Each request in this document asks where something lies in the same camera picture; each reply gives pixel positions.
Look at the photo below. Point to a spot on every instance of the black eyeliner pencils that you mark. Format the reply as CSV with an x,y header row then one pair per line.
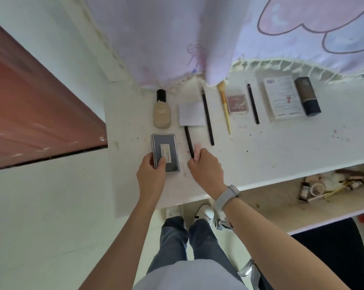
x,y
188,141

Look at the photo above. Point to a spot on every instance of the white powder puff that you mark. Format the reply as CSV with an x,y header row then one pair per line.
x,y
333,181

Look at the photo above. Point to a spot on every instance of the black office chair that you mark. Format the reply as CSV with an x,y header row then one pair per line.
x,y
327,253

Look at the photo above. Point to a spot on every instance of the person's left forearm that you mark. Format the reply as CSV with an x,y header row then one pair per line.
x,y
121,250

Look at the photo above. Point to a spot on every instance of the wooden drawer lilac front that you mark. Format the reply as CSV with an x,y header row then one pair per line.
x,y
275,208

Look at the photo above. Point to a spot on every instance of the person's right hand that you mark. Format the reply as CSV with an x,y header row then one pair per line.
x,y
207,175

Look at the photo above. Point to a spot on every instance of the black eyeliner pencil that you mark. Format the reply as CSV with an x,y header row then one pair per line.
x,y
208,117

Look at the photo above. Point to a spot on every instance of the paper instruction sheet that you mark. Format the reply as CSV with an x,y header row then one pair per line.
x,y
283,99

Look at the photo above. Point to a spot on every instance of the white sneaker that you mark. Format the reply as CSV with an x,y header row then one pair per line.
x,y
173,212
205,214

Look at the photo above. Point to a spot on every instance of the small red blush palette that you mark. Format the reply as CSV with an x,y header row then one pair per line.
x,y
237,104

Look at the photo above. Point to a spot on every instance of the beige foundation bottle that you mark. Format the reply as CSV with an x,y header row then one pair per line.
x,y
161,116

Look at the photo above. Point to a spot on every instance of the pink lip gloss tube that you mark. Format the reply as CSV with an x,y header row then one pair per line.
x,y
197,149

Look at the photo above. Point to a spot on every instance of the small black white bottle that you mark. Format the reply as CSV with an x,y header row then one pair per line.
x,y
304,191

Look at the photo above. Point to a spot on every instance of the person's right forearm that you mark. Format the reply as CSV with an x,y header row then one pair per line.
x,y
275,247

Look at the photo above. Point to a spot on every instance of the brown wooden door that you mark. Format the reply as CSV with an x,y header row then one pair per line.
x,y
34,117

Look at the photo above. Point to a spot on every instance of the person's blue jeans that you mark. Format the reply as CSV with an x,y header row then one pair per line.
x,y
172,238

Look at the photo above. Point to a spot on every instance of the dark grey palette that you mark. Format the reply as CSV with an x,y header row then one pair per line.
x,y
156,141

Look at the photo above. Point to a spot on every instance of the white smartwatch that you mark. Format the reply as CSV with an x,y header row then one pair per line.
x,y
225,197

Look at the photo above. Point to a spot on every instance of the dark foundation box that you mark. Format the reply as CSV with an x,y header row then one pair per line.
x,y
307,96

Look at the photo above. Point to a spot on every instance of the small brown bottle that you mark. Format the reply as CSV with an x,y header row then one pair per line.
x,y
356,184

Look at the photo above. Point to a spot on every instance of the lilac cartoon cloth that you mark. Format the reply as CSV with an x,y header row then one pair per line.
x,y
169,33

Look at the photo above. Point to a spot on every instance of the black pen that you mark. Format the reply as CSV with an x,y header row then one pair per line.
x,y
253,104

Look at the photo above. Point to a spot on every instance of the person's left hand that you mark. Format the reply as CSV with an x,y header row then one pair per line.
x,y
150,181

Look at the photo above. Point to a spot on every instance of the silver square palette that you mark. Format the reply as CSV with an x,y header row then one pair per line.
x,y
191,114

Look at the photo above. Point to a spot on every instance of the white table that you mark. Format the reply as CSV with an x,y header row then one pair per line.
x,y
275,147

